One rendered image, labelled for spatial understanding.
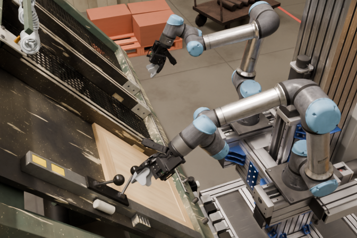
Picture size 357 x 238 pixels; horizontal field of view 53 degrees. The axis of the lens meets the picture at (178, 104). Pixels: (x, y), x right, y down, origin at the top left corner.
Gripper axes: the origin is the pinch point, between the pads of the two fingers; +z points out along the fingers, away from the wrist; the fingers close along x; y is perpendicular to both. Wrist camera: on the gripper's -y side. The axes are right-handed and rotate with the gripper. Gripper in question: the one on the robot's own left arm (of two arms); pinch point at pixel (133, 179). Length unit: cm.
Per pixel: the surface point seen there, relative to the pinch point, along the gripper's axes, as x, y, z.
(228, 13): 311, -235, -102
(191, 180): 81, -11, 6
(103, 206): -10.0, 5.1, 9.6
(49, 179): -28.8, -5.1, 10.9
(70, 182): -22.8, -2.9, 8.6
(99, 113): 13.7, -41.6, 4.9
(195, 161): 188, -57, 24
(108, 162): 9.0, -16.6, 9.9
